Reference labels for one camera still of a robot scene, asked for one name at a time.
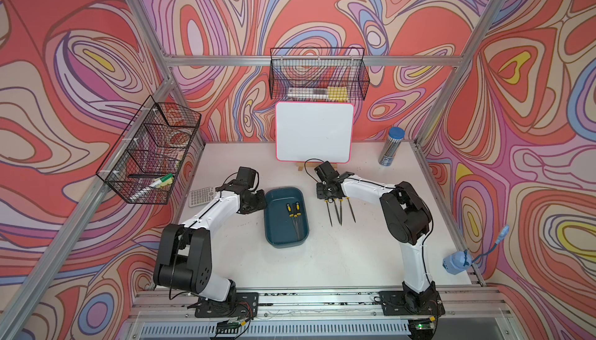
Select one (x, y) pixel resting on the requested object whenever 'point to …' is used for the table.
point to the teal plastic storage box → (285, 220)
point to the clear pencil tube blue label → (390, 146)
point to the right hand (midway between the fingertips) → (325, 196)
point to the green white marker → (150, 187)
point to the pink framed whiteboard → (314, 132)
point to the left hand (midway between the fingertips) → (264, 203)
